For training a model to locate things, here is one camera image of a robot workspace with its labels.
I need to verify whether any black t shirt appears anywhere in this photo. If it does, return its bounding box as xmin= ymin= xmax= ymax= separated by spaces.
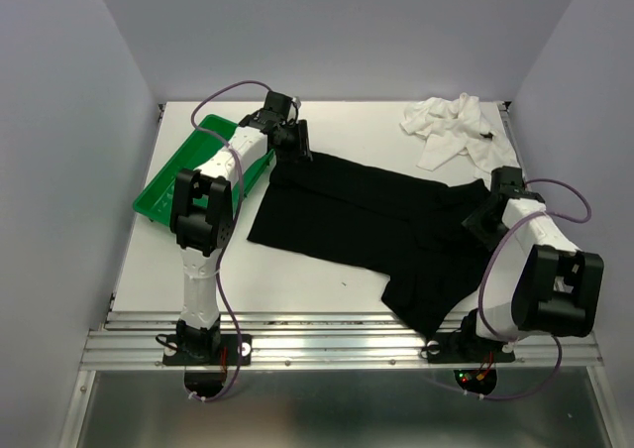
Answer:
xmin=248 ymin=153 xmax=491 ymax=339

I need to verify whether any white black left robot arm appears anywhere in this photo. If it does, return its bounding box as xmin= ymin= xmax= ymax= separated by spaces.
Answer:
xmin=157 ymin=110 xmax=312 ymax=366

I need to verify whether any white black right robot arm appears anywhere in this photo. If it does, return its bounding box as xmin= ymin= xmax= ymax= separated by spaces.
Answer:
xmin=456 ymin=197 xmax=604 ymax=359

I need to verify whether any white t shirt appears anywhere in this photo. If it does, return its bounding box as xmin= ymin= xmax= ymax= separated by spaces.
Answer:
xmin=400 ymin=93 xmax=520 ymax=182

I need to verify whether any green plastic tray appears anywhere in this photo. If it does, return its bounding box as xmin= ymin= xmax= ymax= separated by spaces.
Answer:
xmin=133 ymin=114 xmax=274 ymax=227

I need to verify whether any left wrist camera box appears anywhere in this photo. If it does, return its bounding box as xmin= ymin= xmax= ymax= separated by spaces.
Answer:
xmin=263 ymin=90 xmax=300 ymax=121

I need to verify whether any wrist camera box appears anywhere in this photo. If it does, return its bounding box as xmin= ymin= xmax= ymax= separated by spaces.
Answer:
xmin=490 ymin=166 xmax=526 ymax=194
xmin=263 ymin=90 xmax=300 ymax=121

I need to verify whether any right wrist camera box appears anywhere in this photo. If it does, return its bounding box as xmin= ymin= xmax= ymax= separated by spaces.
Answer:
xmin=490 ymin=166 xmax=526 ymax=194

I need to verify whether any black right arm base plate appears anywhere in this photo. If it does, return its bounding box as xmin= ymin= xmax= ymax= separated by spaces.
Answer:
xmin=420 ymin=331 xmax=516 ymax=364

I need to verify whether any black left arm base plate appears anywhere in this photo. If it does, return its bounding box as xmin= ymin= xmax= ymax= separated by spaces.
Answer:
xmin=156 ymin=333 xmax=253 ymax=367

